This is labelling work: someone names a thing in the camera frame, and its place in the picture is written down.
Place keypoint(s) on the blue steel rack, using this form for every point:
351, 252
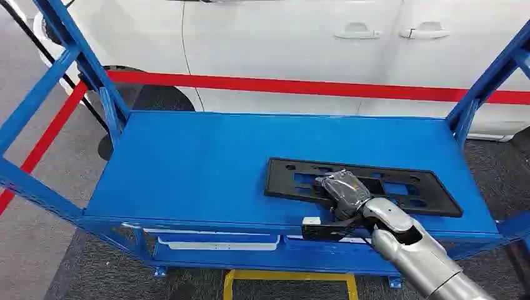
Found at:
186, 165

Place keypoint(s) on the black plastic plate frame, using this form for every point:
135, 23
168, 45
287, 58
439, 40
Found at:
281, 182

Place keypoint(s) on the red barrier belt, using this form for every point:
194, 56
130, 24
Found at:
41, 145
290, 87

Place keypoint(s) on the white car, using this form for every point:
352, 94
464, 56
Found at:
269, 41

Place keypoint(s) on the black stanchion pole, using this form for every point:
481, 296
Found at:
25, 31

